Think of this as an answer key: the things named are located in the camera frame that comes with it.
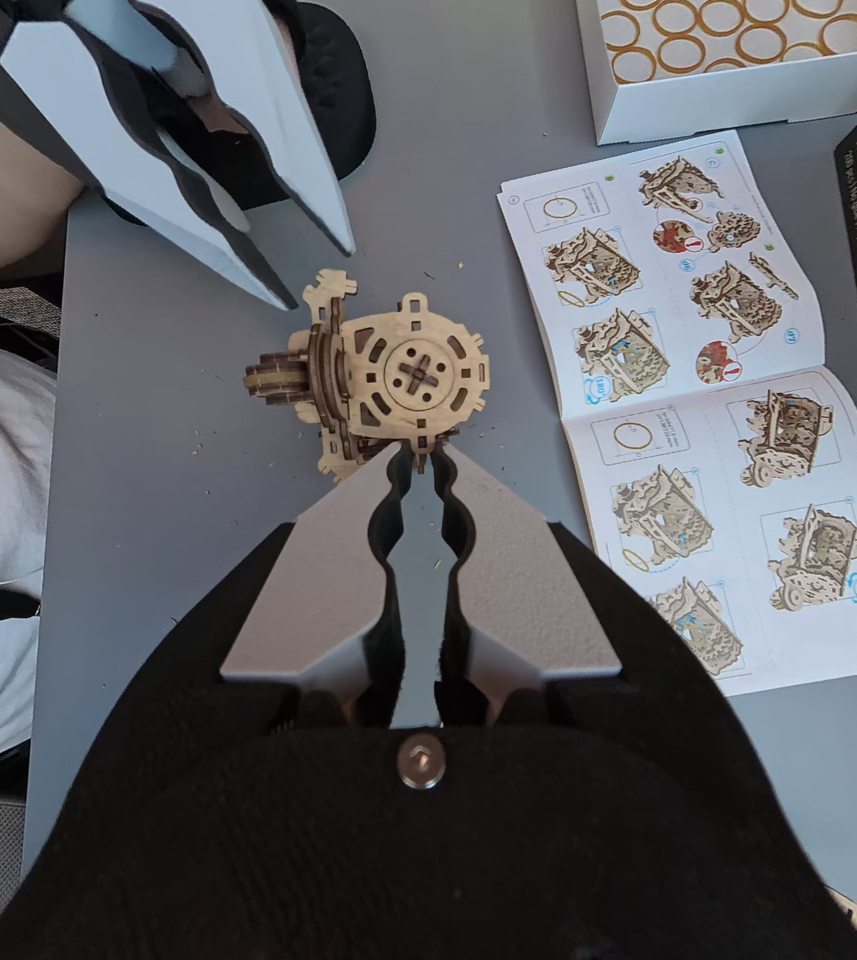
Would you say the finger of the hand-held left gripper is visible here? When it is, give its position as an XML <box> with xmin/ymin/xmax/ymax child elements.
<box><xmin>0</xmin><ymin>0</ymin><xmax>300</xmax><ymax>312</ymax></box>
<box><xmin>109</xmin><ymin>0</ymin><xmax>355</xmax><ymax>255</ymax></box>

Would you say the group of tan rubber bands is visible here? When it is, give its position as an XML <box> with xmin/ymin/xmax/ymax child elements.
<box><xmin>599</xmin><ymin>0</ymin><xmax>857</xmax><ymax>85</ymax></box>

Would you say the white cardboard box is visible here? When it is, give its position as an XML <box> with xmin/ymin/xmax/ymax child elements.
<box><xmin>574</xmin><ymin>0</ymin><xmax>857</xmax><ymax>146</ymax></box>

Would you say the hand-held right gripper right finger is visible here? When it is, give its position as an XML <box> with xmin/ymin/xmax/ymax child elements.
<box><xmin>428</xmin><ymin>442</ymin><xmax>622</xmax><ymax>729</ymax></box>

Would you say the illustrated instruction booklet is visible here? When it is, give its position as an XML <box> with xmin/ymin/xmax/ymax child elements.
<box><xmin>499</xmin><ymin>129</ymin><xmax>857</xmax><ymax>699</ymax></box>

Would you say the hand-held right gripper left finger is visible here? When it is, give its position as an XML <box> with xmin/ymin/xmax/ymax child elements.
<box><xmin>220</xmin><ymin>441</ymin><xmax>409</xmax><ymax>730</ymax></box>

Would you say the wooden mechanical puzzle model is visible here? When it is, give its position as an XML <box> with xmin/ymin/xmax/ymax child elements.
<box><xmin>243</xmin><ymin>270</ymin><xmax>491</xmax><ymax>485</ymax></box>

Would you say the black wrist rest pad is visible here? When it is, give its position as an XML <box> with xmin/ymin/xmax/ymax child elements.
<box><xmin>237</xmin><ymin>0</ymin><xmax>377</xmax><ymax>211</ymax></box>

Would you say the person's left forearm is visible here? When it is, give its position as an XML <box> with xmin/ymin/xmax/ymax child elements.
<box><xmin>0</xmin><ymin>63</ymin><xmax>92</xmax><ymax>288</ymax></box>

